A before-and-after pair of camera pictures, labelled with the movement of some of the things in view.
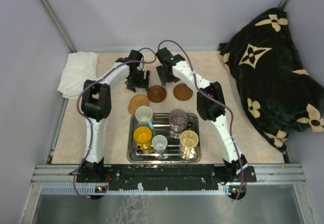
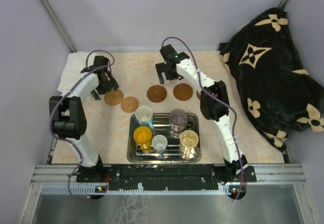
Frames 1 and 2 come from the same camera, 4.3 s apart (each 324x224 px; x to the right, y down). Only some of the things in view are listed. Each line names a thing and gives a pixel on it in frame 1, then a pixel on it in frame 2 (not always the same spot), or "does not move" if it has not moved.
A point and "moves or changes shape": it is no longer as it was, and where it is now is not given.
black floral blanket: (280, 96) does not move
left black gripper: (143, 83) → (112, 83)
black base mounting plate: (165, 176) does not move
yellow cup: (143, 136) does not move
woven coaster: (132, 106) moves or changes shape
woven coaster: (137, 101) → (114, 98)
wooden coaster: (182, 92) does not move
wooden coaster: (157, 94) does not move
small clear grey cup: (160, 142) does not move
